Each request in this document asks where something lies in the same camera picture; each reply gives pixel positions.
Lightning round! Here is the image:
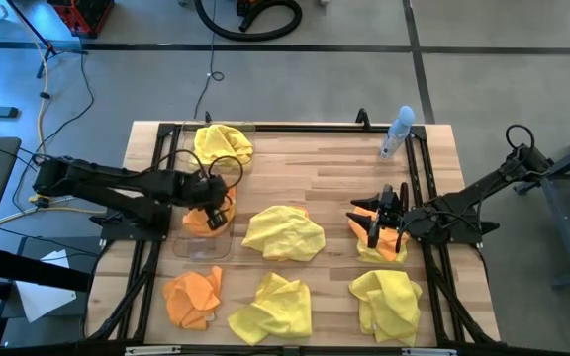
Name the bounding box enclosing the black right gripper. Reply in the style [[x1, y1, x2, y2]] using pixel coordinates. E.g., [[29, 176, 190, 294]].
[[345, 182, 414, 249]]

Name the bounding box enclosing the orange microfiber towel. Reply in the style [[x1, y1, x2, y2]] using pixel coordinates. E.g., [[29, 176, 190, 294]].
[[161, 265, 225, 331], [181, 186, 238, 238], [347, 205, 410, 263]]

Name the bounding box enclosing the yellow microfiber towel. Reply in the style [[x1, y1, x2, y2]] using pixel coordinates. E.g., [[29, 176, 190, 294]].
[[193, 123, 255, 172], [240, 205, 327, 263], [356, 239, 409, 265], [227, 271, 314, 346], [347, 269, 424, 347]]

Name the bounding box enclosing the clear plastic basket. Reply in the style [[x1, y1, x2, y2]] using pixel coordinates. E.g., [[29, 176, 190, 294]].
[[180, 120, 257, 174], [171, 185, 239, 261]]

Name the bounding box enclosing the blue spray bottle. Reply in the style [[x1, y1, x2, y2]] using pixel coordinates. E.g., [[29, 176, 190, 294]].
[[378, 105, 417, 160]]

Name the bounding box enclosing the white paper sheet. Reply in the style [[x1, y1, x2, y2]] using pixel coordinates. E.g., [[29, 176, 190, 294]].
[[15, 249, 77, 323]]

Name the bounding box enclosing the black tripod stand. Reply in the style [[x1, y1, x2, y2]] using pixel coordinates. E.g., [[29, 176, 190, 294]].
[[5, 0, 89, 79]]

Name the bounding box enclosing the red and black crate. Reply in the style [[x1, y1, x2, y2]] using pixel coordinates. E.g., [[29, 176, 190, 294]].
[[47, 0, 116, 40]]

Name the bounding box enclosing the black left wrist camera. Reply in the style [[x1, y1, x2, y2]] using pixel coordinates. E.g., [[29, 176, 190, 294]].
[[205, 207, 231, 232]]

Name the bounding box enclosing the black aluminium table frame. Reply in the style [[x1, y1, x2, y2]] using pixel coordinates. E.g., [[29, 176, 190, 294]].
[[82, 121, 502, 347]]

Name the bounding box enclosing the white metal bracket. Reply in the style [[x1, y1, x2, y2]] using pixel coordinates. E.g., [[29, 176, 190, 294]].
[[402, 347, 458, 356], [125, 344, 182, 356]]

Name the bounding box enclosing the black vacuum hose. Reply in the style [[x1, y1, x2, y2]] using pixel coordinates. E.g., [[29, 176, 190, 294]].
[[194, 0, 304, 43]]

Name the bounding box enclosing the yellow extension cable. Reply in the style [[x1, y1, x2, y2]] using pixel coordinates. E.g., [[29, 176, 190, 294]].
[[0, 9, 111, 228]]

